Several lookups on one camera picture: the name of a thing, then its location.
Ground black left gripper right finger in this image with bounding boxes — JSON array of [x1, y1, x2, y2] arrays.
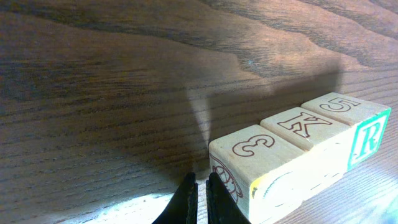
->
[[206, 172, 251, 224]]

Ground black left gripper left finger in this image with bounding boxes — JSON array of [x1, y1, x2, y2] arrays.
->
[[152, 172, 198, 224]]

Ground yellow C block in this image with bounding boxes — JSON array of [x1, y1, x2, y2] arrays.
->
[[209, 125, 305, 223]]

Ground yellow O block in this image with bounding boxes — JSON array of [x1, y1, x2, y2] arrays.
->
[[260, 107, 354, 200]]

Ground green R block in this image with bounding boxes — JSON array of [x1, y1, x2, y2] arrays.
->
[[301, 92, 391, 170]]

